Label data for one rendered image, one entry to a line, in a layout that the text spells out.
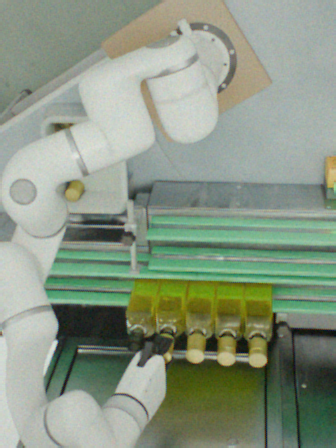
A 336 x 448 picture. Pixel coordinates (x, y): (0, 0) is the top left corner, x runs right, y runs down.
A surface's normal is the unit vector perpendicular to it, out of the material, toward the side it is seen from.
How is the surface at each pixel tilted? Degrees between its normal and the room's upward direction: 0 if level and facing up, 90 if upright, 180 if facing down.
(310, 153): 0
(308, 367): 90
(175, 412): 90
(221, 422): 90
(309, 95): 0
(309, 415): 90
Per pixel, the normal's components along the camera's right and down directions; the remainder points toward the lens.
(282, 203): -0.04, -0.86
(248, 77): -0.11, 0.50
